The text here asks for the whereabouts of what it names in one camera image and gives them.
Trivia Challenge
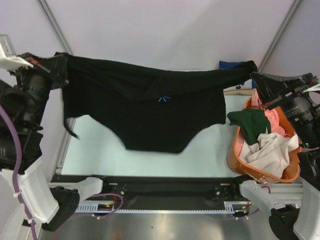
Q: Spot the right aluminium frame post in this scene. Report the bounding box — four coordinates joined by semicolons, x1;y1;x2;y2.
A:
258;0;302;71

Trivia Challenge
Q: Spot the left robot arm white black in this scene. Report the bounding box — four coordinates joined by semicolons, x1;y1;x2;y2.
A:
0;53;80;232

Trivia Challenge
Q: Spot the aluminium frame rail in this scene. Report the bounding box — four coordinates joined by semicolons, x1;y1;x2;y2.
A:
260;183;303;205

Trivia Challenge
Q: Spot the folded blue Mickey t-shirt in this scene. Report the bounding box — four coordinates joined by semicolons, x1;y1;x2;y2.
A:
218;61;252;92

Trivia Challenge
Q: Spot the folded beige t-shirt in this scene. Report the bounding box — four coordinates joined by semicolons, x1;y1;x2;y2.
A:
223;88;256;96

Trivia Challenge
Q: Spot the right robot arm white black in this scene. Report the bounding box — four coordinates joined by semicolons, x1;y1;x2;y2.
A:
230;72;320;240

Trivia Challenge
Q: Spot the white t-shirt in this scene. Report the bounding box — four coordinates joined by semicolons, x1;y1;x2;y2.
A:
239;132;299;178

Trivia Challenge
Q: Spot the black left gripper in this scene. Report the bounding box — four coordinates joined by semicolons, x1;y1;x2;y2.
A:
9;49;70;125

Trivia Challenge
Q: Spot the orange plastic basket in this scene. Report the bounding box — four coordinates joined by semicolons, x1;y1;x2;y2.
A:
226;95;301;184

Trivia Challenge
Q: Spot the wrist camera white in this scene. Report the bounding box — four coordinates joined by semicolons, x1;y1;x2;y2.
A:
303;82;320;93
0;34;33;71

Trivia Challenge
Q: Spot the left aluminium frame post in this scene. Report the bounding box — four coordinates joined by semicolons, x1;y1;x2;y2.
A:
36;0;73;55

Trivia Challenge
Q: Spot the black t-shirt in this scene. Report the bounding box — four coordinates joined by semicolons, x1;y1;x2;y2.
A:
62;53;257;154

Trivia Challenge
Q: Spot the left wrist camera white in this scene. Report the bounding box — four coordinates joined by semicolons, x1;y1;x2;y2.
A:
0;34;33;71

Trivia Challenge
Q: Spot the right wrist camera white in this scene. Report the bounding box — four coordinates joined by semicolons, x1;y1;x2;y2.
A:
303;82;320;93

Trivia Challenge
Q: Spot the slotted cable duct rail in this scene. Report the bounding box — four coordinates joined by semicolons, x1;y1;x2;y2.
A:
75;201;251;215

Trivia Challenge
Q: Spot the aluminium frame post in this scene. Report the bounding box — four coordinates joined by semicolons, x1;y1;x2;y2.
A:
258;0;302;71
36;0;73;55

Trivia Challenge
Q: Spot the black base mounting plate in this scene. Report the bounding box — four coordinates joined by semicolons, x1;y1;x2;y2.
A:
52;174;256;207

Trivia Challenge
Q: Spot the pink t-shirt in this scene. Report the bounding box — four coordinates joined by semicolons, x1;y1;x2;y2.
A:
250;89;291;138

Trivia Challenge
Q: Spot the dark green t-shirt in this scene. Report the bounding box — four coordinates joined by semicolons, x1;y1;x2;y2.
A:
226;108;272;146

